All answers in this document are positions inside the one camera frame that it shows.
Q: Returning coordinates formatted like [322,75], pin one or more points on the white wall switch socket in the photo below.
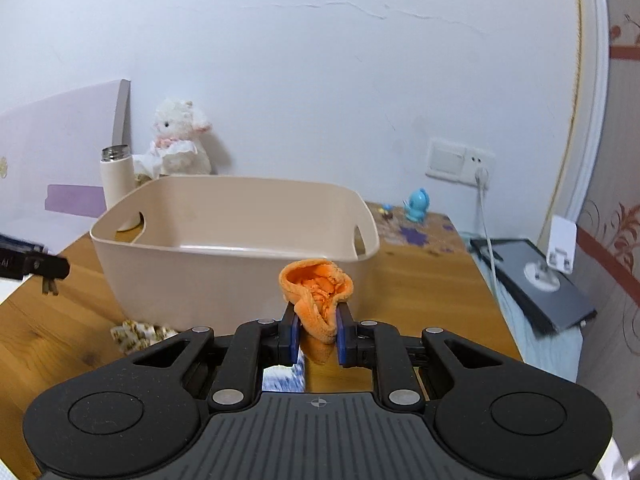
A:
[459,163]

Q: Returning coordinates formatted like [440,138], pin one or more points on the dark grey tablet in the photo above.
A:
[549,312]

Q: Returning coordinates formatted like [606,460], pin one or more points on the blue white tissue pack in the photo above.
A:
[280,378]

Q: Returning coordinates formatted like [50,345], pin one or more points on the white phone stand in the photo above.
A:
[545,274]

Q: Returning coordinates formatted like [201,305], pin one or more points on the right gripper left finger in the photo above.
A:
[141,412]

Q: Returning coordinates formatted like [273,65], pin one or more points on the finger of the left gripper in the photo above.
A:
[50,268]

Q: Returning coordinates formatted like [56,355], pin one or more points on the floral fabric scrunchie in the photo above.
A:
[132,336]

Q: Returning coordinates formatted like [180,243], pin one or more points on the white thermos bottle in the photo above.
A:
[117,173]

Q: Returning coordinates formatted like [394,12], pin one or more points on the lilac headboard panel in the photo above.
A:
[51,187]

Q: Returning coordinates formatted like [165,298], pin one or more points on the beige plastic storage bin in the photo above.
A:
[184,251]

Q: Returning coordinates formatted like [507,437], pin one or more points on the white plush lamb toy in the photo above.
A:
[177,147]

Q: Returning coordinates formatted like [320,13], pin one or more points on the orange sock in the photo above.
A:
[315,287]

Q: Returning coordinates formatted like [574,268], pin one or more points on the blue cartoon figurine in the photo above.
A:
[416,206]

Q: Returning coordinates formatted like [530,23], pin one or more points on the purple floral table mat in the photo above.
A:
[436,234]

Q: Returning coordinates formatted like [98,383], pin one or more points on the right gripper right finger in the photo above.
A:
[444,407]

